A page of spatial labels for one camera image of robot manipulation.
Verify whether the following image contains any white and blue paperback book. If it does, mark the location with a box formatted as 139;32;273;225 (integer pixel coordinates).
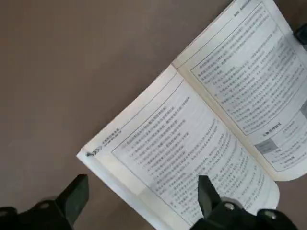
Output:
76;0;307;230

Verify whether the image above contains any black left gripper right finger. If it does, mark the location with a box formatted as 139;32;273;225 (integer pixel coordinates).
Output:
191;174;299;230

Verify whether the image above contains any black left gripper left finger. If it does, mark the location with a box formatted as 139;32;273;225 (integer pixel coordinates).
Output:
0;174;89;230

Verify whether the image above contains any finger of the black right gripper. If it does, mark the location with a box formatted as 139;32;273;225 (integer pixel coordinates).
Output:
294;23;307;48

